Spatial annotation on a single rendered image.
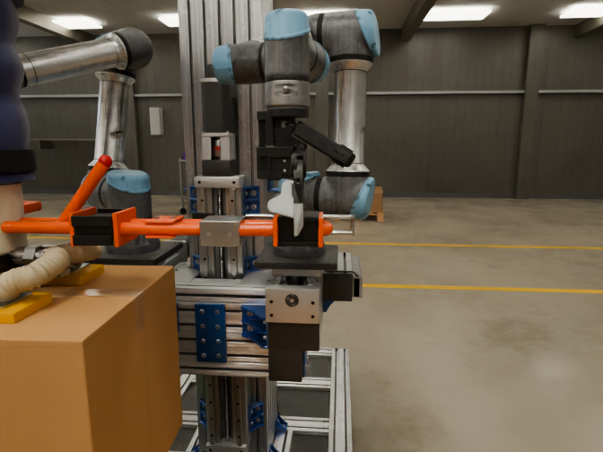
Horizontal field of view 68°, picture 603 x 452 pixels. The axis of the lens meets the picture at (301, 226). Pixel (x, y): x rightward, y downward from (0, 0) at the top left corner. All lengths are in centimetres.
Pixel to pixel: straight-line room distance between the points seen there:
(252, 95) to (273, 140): 65
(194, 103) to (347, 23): 54
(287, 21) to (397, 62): 1073
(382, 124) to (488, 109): 250
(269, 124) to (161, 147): 1141
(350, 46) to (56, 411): 97
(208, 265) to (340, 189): 49
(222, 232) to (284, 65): 29
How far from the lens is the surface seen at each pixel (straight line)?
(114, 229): 82
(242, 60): 89
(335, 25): 122
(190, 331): 136
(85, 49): 133
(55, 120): 1346
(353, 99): 119
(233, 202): 133
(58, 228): 88
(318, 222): 74
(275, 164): 75
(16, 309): 83
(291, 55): 75
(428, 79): 1153
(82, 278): 98
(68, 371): 75
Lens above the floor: 135
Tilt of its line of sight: 11 degrees down
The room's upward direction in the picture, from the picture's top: straight up
